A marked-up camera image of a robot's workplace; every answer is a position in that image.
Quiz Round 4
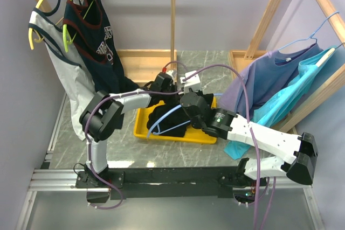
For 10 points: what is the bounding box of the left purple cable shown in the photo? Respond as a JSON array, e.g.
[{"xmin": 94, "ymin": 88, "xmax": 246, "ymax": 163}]
[{"xmin": 84, "ymin": 61, "xmax": 191, "ymax": 210}]

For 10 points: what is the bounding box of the green hanger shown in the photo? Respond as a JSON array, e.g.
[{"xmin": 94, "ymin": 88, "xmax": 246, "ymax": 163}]
[{"xmin": 63, "ymin": 0, "xmax": 95, "ymax": 52}]

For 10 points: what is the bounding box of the yellow plastic tray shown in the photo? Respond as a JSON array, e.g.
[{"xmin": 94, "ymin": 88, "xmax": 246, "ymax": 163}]
[{"xmin": 133, "ymin": 101, "xmax": 217, "ymax": 144}]

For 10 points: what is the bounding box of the light blue hanger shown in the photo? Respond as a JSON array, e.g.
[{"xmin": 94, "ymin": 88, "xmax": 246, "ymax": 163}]
[{"xmin": 147, "ymin": 92, "xmax": 224, "ymax": 140}]

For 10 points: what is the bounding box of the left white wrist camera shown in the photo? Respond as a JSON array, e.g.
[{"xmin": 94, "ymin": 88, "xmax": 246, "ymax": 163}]
[{"xmin": 162, "ymin": 67, "xmax": 177, "ymax": 81}]

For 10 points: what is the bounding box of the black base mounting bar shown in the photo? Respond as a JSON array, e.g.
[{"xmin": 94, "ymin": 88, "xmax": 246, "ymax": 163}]
[{"xmin": 75, "ymin": 166, "xmax": 267, "ymax": 201}]

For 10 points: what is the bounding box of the purple blue shirt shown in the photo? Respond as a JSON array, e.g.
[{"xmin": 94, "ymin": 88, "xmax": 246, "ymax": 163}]
[{"xmin": 218, "ymin": 44, "xmax": 323, "ymax": 116}]

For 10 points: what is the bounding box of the navy jersey tank top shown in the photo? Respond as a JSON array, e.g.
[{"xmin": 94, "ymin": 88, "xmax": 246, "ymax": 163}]
[{"xmin": 73, "ymin": 0, "xmax": 139, "ymax": 93}]

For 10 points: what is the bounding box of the wooden clothes rack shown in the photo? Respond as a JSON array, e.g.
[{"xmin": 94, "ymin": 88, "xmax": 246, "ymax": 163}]
[
  {"xmin": 36, "ymin": 0, "xmax": 177, "ymax": 85},
  {"xmin": 219, "ymin": 0, "xmax": 344, "ymax": 132}
]

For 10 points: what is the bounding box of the right wooden clothes rack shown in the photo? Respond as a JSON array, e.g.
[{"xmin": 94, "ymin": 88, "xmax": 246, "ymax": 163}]
[{"xmin": 219, "ymin": 0, "xmax": 344, "ymax": 132}]

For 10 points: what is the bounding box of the left wooden clothes rack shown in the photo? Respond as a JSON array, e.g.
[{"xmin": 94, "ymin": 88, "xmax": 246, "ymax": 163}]
[{"xmin": 36, "ymin": 0, "xmax": 177, "ymax": 85}]

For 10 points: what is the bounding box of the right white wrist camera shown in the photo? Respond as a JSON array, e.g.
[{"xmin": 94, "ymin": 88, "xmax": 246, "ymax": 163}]
[{"xmin": 180, "ymin": 71, "xmax": 202, "ymax": 94}]

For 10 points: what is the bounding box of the blue wire hanger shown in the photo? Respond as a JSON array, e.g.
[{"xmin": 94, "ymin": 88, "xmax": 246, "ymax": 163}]
[{"xmin": 277, "ymin": 11, "xmax": 340, "ymax": 52}]

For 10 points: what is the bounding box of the wooden hanger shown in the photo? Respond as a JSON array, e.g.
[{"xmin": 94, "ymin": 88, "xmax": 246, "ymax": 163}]
[{"xmin": 315, "ymin": 42, "xmax": 344, "ymax": 67}]

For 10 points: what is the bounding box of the white tank top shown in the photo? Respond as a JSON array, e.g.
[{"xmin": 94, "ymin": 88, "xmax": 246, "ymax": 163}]
[{"xmin": 39, "ymin": 0, "xmax": 95, "ymax": 140}]

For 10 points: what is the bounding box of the cyan shirt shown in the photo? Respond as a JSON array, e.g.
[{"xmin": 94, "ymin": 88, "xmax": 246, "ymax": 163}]
[{"xmin": 224, "ymin": 45, "xmax": 341, "ymax": 159}]

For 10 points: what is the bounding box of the black tank top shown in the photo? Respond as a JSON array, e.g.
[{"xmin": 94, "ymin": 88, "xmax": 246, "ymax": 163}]
[{"xmin": 147, "ymin": 89, "xmax": 215, "ymax": 138}]

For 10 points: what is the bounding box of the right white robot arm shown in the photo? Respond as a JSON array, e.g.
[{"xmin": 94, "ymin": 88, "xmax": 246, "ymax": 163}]
[{"xmin": 180, "ymin": 92, "xmax": 318, "ymax": 186}]

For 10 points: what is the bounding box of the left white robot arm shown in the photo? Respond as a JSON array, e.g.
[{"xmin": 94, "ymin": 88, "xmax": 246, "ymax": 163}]
[{"xmin": 79, "ymin": 69, "xmax": 178, "ymax": 188}]

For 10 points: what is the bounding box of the purple cable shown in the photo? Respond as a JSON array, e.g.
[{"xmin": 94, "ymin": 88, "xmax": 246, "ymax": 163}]
[
  {"xmin": 84, "ymin": 61, "xmax": 191, "ymax": 210},
  {"xmin": 183, "ymin": 64, "xmax": 277, "ymax": 230}
]

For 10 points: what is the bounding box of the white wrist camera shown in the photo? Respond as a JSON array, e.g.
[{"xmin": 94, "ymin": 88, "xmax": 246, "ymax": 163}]
[
  {"xmin": 180, "ymin": 71, "xmax": 202, "ymax": 94},
  {"xmin": 162, "ymin": 67, "xmax": 177, "ymax": 81}
]

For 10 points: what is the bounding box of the yellow hanger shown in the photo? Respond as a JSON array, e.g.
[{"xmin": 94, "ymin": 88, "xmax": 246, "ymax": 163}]
[{"xmin": 29, "ymin": 0, "xmax": 65, "ymax": 50}]

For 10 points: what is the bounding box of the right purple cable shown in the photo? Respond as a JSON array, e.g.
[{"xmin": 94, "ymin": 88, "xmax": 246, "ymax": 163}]
[{"xmin": 183, "ymin": 64, "xmax": 277, "ymax": 230}]

